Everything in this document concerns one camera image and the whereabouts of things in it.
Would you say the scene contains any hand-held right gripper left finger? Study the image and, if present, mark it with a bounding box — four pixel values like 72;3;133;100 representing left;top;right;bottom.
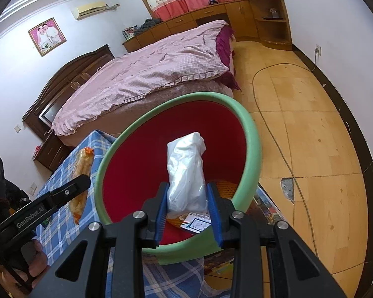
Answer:
28;182;170;298

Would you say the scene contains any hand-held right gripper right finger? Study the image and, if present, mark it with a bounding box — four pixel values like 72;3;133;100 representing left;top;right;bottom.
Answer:
206;182;349;298

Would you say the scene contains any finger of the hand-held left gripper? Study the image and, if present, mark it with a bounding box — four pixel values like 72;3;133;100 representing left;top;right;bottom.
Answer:
48;174;92;208

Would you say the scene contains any orange cardboard box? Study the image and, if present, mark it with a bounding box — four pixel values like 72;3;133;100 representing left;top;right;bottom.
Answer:
168;212;212;234

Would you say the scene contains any orange snack packet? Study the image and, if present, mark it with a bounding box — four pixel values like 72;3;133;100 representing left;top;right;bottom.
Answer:
68;147;95;226

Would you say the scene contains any white plastic bag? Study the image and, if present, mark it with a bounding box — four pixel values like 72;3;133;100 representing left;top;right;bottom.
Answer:
167;132;207;214

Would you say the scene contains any red bin with green rim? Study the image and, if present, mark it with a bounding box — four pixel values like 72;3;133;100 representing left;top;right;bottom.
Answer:
95;91;262;266

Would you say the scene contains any person's left hand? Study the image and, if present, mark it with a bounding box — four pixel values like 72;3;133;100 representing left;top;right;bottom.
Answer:
23;238;49;290

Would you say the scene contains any dark wooden nightstand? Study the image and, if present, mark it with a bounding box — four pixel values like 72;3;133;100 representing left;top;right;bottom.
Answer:
34;130;73;172

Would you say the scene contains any printed table mat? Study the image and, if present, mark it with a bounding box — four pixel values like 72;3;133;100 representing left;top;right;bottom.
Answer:
204;183;290;274

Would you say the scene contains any wooden headboard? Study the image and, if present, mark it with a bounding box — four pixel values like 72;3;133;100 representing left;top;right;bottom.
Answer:
22;44;116;138

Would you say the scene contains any bed with pink cover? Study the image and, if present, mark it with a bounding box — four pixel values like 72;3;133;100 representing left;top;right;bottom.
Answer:
50;19;241;138

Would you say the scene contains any magenta bed sheet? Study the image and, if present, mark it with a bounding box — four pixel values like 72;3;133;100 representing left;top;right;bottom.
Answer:
216;26;242;91

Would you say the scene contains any air conditioner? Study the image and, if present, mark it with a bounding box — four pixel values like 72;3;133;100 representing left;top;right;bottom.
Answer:
72;1;108;21

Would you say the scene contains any dark clothes pile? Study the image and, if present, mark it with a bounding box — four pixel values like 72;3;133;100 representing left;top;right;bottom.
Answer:
134;18;162;35

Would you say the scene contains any wooden cabinet run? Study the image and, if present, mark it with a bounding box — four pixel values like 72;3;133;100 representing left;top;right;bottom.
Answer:
122;0;293;53

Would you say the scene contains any floor cable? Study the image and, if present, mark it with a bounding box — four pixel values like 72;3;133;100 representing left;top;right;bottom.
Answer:
252;54;318;256

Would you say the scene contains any framed wall photo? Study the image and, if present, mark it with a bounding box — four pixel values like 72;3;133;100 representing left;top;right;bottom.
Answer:
28;18;67;58

